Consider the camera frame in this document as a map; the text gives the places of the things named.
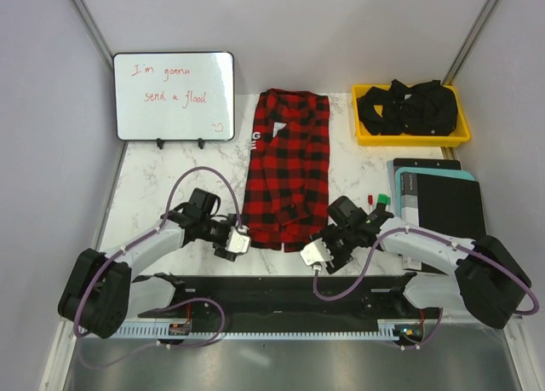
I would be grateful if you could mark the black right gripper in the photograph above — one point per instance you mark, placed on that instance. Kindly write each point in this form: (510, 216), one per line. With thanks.
(340, 260)

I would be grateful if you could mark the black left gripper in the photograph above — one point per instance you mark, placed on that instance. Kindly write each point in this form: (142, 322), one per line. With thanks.
(226, 255)

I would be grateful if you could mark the red black plaid shirt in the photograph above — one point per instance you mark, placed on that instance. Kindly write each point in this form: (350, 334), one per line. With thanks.
(287, 186)

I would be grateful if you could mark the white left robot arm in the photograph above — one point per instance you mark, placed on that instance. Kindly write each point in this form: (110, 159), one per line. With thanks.
(97, 295)

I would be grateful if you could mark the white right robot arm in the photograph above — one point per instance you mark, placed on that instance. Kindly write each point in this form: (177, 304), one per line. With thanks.
(478, 276)

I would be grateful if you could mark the black folder stack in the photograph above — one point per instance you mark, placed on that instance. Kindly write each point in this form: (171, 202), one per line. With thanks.
(445, 205)

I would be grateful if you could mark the green cap marker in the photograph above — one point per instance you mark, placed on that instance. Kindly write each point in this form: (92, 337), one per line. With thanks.
(383, 199)

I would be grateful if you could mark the teal notebook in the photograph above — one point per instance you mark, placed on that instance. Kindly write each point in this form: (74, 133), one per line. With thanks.
(395, 177)

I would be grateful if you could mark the white dry erase board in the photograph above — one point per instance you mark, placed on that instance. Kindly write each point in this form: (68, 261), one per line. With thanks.
(184, 96)

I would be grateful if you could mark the black shirt in bin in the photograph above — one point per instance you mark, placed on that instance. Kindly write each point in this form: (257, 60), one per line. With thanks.
(422, 109)

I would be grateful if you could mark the yellow plastic bin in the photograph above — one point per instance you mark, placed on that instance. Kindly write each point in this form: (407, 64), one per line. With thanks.
(460, 135)

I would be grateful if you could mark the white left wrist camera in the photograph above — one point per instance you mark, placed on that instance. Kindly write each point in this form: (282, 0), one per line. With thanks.
(239, 240)

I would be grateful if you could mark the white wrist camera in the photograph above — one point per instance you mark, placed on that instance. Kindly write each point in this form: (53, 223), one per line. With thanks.
(316, 255)
(239, 240)

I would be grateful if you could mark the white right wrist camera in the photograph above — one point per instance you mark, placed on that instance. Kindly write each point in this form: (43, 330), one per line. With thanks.
(316, 255)

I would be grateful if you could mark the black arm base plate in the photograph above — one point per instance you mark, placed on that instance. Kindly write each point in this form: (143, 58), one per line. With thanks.
(274, 304)

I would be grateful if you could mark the white slotted cable duct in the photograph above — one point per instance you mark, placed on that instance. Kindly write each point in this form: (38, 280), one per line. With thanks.
(159, 330)

